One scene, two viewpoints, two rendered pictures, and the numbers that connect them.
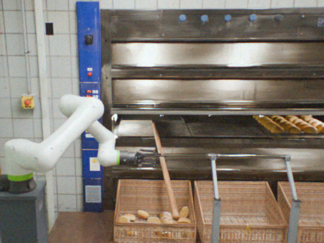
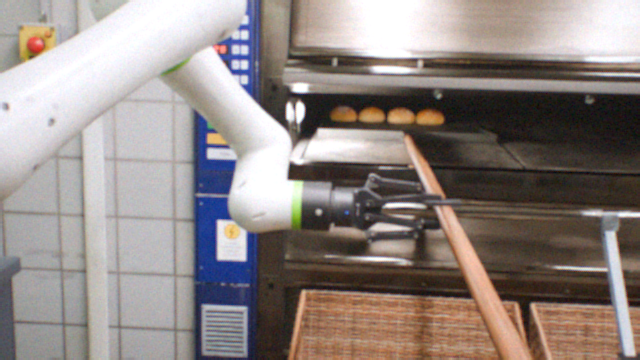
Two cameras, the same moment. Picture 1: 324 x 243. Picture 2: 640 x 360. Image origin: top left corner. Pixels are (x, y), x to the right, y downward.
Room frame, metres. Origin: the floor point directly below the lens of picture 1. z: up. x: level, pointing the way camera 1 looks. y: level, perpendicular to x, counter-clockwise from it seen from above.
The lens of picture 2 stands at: (0.86, -0.01, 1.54)
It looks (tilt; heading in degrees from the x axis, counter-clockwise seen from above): 12 degrees down; 2
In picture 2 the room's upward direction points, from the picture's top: 2 degrees clockwise
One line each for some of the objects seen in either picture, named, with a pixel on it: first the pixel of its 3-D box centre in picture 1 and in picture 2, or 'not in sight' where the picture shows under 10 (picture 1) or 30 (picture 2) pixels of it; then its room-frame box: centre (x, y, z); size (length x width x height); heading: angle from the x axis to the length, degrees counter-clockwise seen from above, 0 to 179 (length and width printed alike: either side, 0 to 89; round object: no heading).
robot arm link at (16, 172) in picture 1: (21, 158); not in sight; (1.83, 0.54, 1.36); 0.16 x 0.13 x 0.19; 55
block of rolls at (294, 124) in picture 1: (290, 121); not in sight; (3.25, -1.36, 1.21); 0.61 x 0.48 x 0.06; 178
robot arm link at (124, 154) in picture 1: (124, 157); (318, 206); (2.32, 0.04, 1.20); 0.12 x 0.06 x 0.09; 179
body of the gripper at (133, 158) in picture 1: (136, 158); (357, 208); (2.32, -0.04, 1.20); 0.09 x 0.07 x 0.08; 89
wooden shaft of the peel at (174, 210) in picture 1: (161, 155); (440, 205); (2.37, -0.20, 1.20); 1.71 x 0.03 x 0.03; 0
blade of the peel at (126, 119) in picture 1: (151, 117); (402, 128); (3.49, -0.20, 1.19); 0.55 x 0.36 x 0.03; 90
